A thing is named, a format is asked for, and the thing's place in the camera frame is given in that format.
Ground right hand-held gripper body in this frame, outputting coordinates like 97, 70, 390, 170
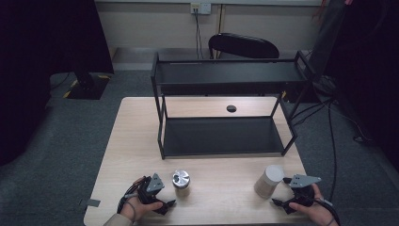
288, 173, 323, 207

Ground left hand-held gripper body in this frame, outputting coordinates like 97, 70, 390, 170
136, 172, 168, 210

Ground glass jar with white lid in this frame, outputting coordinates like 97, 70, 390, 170
253, 164, 285, 200

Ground glass jar with silver lid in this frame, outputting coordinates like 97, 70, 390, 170
171, 169, 192, 198

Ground black metal two-tier shelf rack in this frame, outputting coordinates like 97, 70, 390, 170
150, 50, 317, 161

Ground person's left hand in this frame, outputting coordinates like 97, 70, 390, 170
120, 176, 165, 222

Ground person's right hand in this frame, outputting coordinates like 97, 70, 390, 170
288, 183, 341, 226

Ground black stand base yellow tape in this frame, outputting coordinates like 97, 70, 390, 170
63, 70, 111, 101

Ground black chair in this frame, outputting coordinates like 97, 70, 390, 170
208, 32, 280, 60

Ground dark curtain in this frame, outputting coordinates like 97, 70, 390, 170
0, 0, 115, 167
324, 0, 399, 172

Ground left hand-held gripper black cable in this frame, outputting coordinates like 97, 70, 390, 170
116, 175, 149, 224

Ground hand-held gripper black cable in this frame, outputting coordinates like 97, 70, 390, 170
116, 175, 149, 224
313, 197, 343, 226

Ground right hand-held gripper black cable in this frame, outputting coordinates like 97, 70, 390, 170
313, 197, 343, 226

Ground long black floor cable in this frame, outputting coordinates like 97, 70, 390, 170
326, 99, 339, 203

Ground thin black floor cables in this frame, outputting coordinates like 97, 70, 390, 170
290, 97, 334, 127

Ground black cables from wall outlet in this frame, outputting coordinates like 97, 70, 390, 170
193, 8, 205, 60

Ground beige wall cable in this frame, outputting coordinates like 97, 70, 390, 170
217, 4, 226, 60

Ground white wall outlet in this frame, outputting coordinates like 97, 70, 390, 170
189, 2, 213, 16

